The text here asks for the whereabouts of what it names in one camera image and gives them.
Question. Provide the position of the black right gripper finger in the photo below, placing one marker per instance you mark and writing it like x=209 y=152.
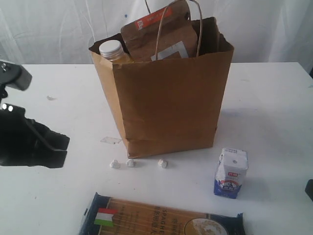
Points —
x=309 y=189

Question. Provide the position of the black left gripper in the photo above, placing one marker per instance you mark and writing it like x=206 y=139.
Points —
x=25 y=142

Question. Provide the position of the small white candy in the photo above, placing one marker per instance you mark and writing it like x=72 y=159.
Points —
x=163 y=163
x=130 y=163
x=115 y=164

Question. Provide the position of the yellow millet bottle white cap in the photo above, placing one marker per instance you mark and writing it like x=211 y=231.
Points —
x=113 y=51

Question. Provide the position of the brown paper bag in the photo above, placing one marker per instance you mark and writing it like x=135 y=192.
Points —
x=168 y=105

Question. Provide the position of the brown snack pouch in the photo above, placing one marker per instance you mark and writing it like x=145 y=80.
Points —
x=164 y=34

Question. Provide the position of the clear tape piece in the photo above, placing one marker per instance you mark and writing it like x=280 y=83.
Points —
x=111 y=140

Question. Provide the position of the small white blue milk carton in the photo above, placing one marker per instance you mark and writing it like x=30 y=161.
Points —
x=230 y=172

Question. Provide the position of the spaghetti packet dark blue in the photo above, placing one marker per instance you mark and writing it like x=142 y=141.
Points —
x=111 y=216

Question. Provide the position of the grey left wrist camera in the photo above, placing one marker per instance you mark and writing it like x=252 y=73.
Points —
x=14 y=76

